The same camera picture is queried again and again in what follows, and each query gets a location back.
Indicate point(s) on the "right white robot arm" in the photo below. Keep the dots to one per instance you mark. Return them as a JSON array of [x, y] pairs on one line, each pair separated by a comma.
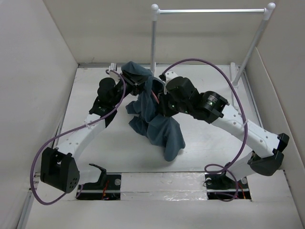
[[267, 148]]

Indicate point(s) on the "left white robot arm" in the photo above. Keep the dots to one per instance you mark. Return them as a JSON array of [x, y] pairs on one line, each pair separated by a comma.
[[58, 165]]

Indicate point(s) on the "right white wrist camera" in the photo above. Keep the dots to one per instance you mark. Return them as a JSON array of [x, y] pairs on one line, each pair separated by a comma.
[[166, 77]]

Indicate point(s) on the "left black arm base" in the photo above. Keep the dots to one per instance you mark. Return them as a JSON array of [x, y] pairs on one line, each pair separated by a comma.
[[106, 188]]

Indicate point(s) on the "white clothes rack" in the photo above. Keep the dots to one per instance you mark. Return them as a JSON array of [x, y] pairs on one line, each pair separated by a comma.
[[222, 36]]

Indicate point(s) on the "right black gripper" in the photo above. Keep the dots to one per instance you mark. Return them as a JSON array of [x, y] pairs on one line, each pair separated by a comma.
[[163, 107]]

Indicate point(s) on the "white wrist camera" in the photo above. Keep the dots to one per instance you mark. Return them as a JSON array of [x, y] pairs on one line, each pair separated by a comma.
[[114, 70], [166, 77]]

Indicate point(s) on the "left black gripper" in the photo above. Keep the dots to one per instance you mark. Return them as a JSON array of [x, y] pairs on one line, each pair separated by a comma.
[[136, 83]]

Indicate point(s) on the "blue t shirt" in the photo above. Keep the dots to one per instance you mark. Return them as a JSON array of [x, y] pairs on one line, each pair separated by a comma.
[[147, 121]]

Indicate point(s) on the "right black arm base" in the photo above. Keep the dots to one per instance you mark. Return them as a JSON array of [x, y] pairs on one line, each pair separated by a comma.
[[222, 186]]

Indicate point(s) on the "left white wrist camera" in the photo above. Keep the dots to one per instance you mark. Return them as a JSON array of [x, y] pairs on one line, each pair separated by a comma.
[[114, 70]]

